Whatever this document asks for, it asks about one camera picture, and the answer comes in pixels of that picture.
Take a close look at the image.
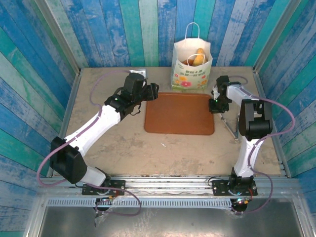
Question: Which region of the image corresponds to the white floral paper bag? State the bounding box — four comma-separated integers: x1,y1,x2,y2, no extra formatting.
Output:
171,22,213,91

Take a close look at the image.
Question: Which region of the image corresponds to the golden orange fake croissant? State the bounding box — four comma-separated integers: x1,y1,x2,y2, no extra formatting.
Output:
192,48,207,67

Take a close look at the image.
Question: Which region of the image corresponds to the brown plastic tray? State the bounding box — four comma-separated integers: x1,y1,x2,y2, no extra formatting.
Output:
144,92,215,136

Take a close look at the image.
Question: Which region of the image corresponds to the grey metal sheet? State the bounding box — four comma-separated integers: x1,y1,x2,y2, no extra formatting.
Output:
39,206,304,237

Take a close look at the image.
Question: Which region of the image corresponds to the clear plastic scrap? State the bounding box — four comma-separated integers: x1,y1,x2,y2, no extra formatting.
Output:
94,207,112,227

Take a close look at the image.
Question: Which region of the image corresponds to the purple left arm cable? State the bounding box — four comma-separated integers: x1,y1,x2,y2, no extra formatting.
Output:
36,70,143,217

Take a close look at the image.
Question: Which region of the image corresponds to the aluminium side rail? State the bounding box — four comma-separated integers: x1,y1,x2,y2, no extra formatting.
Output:
253,69,292,177
46,73,82,177

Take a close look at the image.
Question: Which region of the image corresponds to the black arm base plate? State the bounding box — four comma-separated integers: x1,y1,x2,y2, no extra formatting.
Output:
212,179,258,197
81,179,126,196

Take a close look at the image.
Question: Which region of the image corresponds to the aluminium corner post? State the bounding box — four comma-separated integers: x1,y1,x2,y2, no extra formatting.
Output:
253,0,303,73
34,0,81,75

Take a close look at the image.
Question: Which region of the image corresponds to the aluminium mounting rail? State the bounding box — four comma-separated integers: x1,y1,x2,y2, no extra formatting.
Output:
38,175,301,198

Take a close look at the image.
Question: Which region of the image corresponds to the grey slotted cable duct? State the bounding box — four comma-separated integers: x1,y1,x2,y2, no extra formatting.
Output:
46,198,234,208

